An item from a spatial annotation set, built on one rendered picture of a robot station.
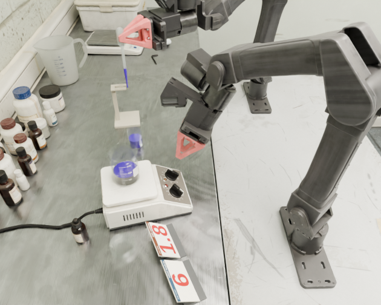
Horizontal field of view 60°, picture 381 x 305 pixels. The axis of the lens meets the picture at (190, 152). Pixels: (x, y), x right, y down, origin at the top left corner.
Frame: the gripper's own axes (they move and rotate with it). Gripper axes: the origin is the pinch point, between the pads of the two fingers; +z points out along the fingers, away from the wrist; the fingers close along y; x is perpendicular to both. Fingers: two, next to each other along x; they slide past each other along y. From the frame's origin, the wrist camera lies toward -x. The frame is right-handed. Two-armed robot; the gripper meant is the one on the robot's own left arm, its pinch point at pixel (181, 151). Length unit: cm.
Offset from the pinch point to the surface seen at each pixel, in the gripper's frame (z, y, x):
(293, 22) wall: -28, -153, 30
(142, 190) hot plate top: 7.5, 10.4, -3.5
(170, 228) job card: 12.2, 11.5, 6.3
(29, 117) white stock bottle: 25, -15, -42
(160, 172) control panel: 7.3, 1.3, -1.6
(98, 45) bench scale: 17, -73, -49
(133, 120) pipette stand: 14.2, -25.8, -15.7
